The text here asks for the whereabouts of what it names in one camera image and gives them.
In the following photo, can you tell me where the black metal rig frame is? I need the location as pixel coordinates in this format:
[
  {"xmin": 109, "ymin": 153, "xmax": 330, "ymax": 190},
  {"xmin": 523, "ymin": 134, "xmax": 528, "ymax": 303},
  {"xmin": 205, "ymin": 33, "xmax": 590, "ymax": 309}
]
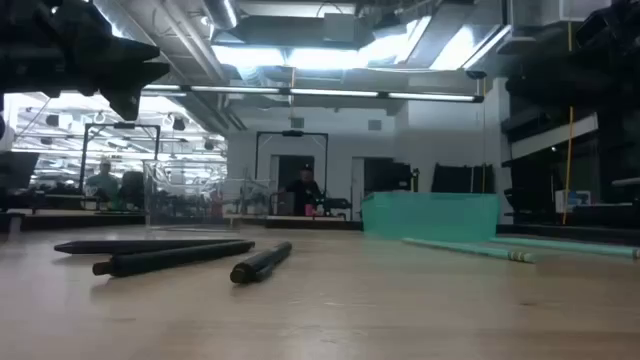
[
  {"xmin": 254, "ymin": 130, "xmax": 330, "ymax": 216},
  {"xmin": 78, "ymin": 122, "xmax": 162, "ymax": 194}
]

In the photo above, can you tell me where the teal pencil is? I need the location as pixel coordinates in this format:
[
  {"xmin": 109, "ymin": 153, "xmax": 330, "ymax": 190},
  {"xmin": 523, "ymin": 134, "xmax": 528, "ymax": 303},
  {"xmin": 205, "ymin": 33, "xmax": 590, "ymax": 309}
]
[
  {"xmin": 488, "ymin": 236, "xmax": 640, "ymax": 260},
  {"xmin": 401, "ymin": 236, "xmax": 537, "ymax": 265}
]

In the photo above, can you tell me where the teal plastic tray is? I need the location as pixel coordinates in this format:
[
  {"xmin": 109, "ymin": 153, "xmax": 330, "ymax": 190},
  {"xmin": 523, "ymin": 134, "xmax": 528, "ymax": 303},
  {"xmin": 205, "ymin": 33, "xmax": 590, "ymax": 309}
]
[{"xmin": 360, "ymin": 191, "xmax": 501, "ymax": 245}]

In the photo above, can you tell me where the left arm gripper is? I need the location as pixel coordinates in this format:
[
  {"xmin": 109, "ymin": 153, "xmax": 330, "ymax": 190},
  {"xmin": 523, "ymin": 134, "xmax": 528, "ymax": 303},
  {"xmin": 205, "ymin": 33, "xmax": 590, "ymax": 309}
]
[{"xmin": 0, "ymin": 0, "xmax": 171, "ymax": 122}]

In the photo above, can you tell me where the long ceiling light strip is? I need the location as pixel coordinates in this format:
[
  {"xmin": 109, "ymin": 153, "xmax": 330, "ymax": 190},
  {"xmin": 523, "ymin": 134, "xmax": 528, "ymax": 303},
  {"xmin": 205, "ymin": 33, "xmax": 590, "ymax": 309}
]
[{"xmin": 142, "ymin": 83, "xmax": 485, "ymax": 104}]

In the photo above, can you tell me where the clear plastic bin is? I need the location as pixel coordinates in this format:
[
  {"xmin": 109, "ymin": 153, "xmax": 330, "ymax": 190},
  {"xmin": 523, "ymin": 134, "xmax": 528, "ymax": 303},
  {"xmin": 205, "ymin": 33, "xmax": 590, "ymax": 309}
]
[{"xmin": 142, "ymin": 158, "xmax": 274, "ymax": 232}]

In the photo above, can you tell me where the white box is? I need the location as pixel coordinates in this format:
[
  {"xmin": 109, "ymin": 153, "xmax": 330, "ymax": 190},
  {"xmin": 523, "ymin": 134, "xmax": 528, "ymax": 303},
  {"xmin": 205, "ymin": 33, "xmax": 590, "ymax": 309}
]
[{"xmin": 554, "ymin": 189, "xmax": 592, "ymax": 215}]

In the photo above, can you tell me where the dark monitor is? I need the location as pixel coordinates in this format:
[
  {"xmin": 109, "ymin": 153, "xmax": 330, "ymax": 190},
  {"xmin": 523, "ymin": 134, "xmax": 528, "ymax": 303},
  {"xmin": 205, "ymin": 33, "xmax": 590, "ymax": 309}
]
[{"xmin": 0, "ymin": 151, "xmax": 40, "ymax": 191}]

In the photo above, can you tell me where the person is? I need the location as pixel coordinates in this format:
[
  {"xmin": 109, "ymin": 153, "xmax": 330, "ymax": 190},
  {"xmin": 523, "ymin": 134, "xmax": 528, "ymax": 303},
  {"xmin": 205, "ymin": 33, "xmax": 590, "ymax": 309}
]
[
  {"xmin": 84, "ymin": 157, "xmax": 121, "ymax": 204},
  {"xmin": 283, "ymin": 164, "xmax": 326, "ymax": 217}
]

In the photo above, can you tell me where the yellow pole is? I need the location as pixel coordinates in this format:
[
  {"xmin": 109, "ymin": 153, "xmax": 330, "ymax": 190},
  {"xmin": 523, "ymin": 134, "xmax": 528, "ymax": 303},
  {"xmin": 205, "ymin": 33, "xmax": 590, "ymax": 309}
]
[{"xmin": 561, "ymin": 22, "xmax": 575, "ymax": 226}]

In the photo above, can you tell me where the black pen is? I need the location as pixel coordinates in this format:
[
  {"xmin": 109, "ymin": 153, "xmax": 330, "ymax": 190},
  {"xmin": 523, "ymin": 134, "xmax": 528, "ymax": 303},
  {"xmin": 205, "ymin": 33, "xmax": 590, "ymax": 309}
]
[
  {"xmin": 92, "ymin": 240, "xmax": 256, "ymax": 279},
  {"xmin": 229, "ymin": 241, "xmax": 294, "ymax": 286},
  {"xmin": 53, "ymin": 238, "xmax": 247, "ymax": 256}
]

